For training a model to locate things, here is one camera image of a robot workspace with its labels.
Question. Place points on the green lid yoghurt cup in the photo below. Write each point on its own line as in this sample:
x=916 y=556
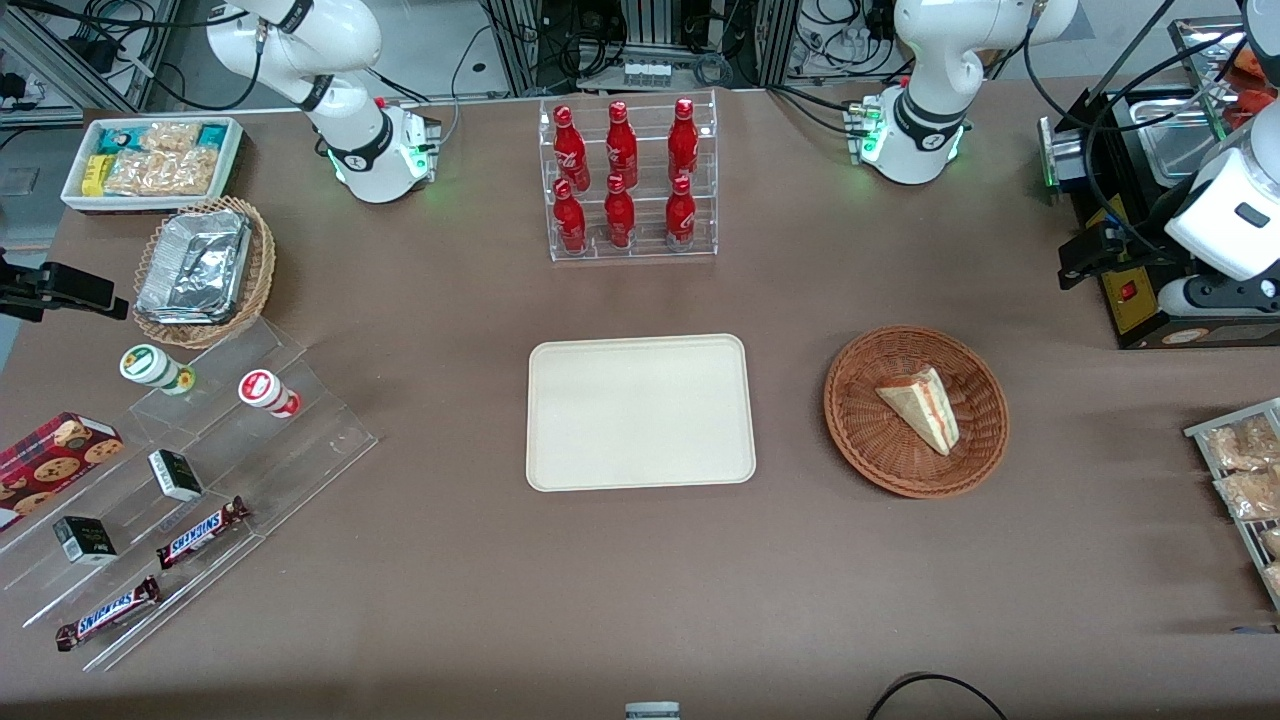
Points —
x=147 y=364

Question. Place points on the clear acrylic bottle rack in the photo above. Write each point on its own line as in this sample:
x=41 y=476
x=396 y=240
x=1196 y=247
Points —
x=648 y=245

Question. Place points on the oval light wicker basket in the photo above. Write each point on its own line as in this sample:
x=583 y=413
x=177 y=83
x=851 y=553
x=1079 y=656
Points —
x=262 y=270

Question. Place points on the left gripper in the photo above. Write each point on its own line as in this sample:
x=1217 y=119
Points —
x=1137 y=250

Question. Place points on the white rectangular snack bin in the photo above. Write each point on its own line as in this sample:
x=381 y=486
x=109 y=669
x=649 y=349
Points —
x=232 y=165

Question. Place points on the clear acrylic stepped stand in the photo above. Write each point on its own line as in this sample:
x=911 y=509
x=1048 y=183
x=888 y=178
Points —
x=290 y=450

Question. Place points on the small dark green box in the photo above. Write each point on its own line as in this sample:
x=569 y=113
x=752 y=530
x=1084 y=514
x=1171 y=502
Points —
x=85 y=541
x=176 y=476

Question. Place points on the white power strip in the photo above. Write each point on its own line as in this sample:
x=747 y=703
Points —
x=647 y=73

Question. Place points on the clear bag of crackers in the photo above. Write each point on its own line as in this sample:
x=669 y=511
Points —
x=170 y=136
x=160 y=173

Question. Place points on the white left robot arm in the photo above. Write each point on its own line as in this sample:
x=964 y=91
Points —
x=930 y=60

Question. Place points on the yellow snack pack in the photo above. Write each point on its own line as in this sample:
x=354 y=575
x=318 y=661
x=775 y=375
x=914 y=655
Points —
x=96 y=175

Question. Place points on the stack of foil trays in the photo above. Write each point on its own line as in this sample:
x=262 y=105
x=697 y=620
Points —
x=195 y=268

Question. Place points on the round brown wicker basket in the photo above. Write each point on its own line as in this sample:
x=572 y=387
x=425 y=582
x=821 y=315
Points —
x=870 y=440

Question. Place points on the clear bag of fried snacks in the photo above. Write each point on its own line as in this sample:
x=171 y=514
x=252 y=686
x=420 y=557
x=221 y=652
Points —
x=1240 y=445
x=1272 y=542
x=1250 y=493
x=1274 y=580

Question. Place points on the red lid yoghurt cup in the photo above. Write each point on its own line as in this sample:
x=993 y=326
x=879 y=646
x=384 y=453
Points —
x=262 y=388

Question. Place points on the cream plastic tray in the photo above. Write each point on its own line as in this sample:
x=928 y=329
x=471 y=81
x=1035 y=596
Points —
x=640 y=412

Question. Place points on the teal snack pack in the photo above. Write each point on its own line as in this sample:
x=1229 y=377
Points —
x=214 y=135
x=118 y=140

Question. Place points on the Snickers chocolate bar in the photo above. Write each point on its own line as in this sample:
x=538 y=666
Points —
x=105 y=614
x=198 y=535

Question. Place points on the tartan chocolate chip cookie box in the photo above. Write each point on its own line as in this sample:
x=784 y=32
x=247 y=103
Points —
x=50 y=465

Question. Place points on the red cola bottle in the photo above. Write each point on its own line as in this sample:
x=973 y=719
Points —
x=569 y=222
x=621 y=148
x=568 y=150
x=619 y=218
x=680 y=218
x=683 y=145

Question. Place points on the small grey device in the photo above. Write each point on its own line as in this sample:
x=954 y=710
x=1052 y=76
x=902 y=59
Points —
x=652 y=711

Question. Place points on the black food warmer machine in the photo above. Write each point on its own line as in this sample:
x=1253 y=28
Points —
x=1135 y=310

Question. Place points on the triangular sandwich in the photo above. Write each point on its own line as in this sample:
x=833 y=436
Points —
x=925 y=410

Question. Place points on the steel warmer pan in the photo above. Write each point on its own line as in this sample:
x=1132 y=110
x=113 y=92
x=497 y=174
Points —
x=1175 y=140

